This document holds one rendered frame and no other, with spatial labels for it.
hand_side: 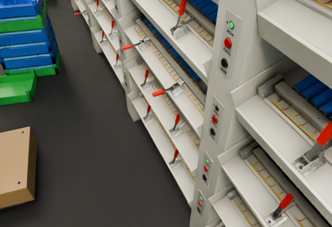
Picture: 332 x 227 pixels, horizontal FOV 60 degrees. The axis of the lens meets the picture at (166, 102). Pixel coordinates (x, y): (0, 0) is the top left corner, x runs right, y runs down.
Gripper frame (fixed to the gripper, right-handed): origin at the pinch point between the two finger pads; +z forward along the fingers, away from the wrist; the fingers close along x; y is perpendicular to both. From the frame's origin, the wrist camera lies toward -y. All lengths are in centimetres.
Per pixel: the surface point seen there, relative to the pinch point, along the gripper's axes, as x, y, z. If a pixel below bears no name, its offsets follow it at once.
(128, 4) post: 59, 58, -30
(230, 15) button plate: 71, 113, -72
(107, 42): 47, 20, 29
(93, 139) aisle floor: 35, 83, 29
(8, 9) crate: 0.6, 16.4, 1.2
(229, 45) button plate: 71, 116, -68
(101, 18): 46, 20, 10
